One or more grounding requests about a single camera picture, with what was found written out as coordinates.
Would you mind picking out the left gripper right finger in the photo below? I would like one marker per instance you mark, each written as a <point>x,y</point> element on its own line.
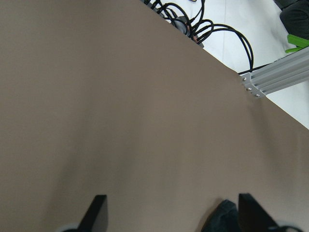
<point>253,217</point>

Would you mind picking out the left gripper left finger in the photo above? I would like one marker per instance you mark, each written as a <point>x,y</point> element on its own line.
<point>96,217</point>

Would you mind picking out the black t-shirt with logo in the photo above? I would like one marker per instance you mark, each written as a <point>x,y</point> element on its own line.
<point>224,218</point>

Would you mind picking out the green toy on table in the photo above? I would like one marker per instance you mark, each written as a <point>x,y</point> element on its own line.
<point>298,42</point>

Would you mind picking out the seated person in black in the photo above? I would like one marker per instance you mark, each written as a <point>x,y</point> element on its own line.
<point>295,17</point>

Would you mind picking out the grey orange usb hub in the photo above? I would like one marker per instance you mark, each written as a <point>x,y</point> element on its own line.
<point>188,27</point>

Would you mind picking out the aluminium frame post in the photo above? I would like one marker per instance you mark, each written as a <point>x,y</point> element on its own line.
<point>283,73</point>

